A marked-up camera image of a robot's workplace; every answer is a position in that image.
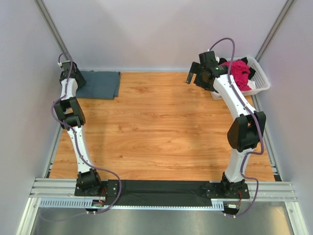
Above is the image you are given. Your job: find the grey blue t shirt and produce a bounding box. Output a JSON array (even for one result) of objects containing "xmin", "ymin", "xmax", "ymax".
[{"xmin": 76, "ymin": 71, "xmax": 121, "ymax": 99}]

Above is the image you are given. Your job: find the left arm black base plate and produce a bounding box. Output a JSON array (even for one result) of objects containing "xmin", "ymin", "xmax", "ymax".
[{"xmin": 74, "ymin": 180, "xmax": 120, "ymax": 197}]

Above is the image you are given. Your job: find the white plastic laundry basket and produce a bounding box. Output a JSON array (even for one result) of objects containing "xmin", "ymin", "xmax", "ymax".
[{"xmin": 210, "ymin": 56, "xmax": 271, "ymax": 100}]

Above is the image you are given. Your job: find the left aluminium frame post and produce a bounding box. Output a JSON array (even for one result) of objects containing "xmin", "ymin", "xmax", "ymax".
[{"xmin": 33, "ymin": 0, "xmax": 79, "ymax": 74}]

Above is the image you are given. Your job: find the rear aluminium table rail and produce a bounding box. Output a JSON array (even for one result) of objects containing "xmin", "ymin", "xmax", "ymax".
[{"xmin": 80, "ymin": 68, "xmax": 190, "ymax": 72}]

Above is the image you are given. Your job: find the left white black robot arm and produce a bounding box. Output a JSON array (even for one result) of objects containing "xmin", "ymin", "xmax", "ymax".
[{"xmin": 52, "ymin": 60, "xmax": 103, "ymax": 196}]

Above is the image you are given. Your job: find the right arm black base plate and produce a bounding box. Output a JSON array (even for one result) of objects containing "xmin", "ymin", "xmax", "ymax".
[{"xmin": 200, "ymin": 182, "xmax": 250, "ymax": 199}]

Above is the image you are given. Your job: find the right aluminium frame post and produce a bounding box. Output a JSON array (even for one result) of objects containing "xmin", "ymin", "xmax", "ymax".
[{"xmin": 255, "ymin": 0, "xmax": 297, "ymax": 62}]

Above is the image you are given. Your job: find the grey slotted cable duct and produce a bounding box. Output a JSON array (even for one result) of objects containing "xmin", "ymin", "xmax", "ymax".
[{"xmin": 39, "ymin": 198, "xmax": 225, "ymax": 211}]

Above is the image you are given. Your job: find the magenta t shirt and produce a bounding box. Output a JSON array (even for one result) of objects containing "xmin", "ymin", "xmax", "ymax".
[{"xmin": 230, "ymin": 71, "xmax": 250, "ymax": 91}]

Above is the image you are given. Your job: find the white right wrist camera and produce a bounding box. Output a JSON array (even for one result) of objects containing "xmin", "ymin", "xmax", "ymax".
[{"xmin": 207, "ymin": 49, "xmax": 220, "ymax": 63}]

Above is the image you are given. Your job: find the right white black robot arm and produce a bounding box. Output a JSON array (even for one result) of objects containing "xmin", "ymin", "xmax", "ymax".
[{"xmin": 186, "ymin": 51, "xmax": 266, "ymax": 198}]

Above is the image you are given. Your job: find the black garment in basket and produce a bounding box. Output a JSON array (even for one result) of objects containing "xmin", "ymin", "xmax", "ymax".
[{"xmin": 231, "ymin": 57, "xmax": 256, "ymax": 80}]

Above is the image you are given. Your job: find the aluminium frame post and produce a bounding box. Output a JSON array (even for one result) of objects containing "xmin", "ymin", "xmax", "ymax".
[
  {"xmin": 33, "ymin": 0, "xmax": 79, "ymax": 74},
  {"xmin": 255, "ymin": 0, "xmax": 297, "ymax": 62}
]

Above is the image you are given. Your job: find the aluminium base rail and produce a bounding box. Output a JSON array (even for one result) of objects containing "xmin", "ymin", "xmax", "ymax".
[{"xmin": 30, "ymin": 178, "xmax": 297, "ymax": 202}]

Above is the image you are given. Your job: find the white garment in basket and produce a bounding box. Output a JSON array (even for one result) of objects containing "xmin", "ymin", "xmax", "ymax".
[{"xmin": 247, "ymin": 80, "xmax": 256, "ymax": 90}]

